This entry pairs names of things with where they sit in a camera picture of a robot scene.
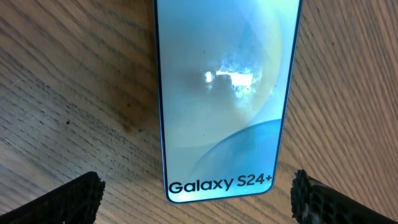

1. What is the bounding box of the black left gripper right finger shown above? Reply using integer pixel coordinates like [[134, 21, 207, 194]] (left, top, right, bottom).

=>
[[290, 169, 397, 224]]

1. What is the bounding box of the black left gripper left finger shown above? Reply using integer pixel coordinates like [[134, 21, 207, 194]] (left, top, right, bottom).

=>
[[1, 171, 105, 224]]

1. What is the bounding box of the blue Galaxy smartphone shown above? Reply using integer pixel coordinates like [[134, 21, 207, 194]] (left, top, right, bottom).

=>
[[154, 0, 303, 203]]

